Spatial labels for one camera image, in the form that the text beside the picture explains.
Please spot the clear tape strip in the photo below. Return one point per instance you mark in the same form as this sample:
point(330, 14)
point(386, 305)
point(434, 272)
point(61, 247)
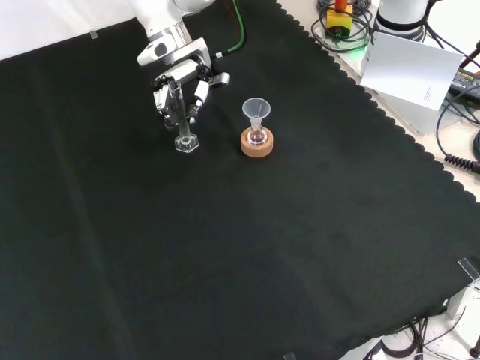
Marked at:
point(469, 269)
point(289, 356)

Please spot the clear glass graduated cylinder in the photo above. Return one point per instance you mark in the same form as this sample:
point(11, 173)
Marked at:
point(184, 138)

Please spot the clear plastic funnel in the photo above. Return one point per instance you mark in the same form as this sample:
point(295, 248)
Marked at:
point(256, 108)

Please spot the grey white box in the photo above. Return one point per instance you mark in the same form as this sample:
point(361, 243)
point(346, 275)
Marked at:
point(412, 112)

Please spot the yellow emergency stop button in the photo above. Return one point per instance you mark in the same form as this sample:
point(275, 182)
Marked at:
point(339, 22)

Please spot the small round-bottom glass flask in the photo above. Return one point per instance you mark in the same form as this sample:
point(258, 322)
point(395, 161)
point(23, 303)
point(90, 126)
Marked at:
point(257, 137)

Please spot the dark tripod leg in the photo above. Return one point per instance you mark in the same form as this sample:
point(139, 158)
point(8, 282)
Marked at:
point(471, 56)

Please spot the black scalloped-edge table cloth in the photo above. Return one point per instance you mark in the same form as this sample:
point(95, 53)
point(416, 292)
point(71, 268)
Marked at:
point(187, 243)

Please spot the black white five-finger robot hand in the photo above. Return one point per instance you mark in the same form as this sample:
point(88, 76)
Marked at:
point(180, 90)

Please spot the black power adapter brick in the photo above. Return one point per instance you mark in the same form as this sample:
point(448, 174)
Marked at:
point(467, 82)

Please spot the small grey tape strip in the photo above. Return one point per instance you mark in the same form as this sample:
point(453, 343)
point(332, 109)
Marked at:
point(94, 35)

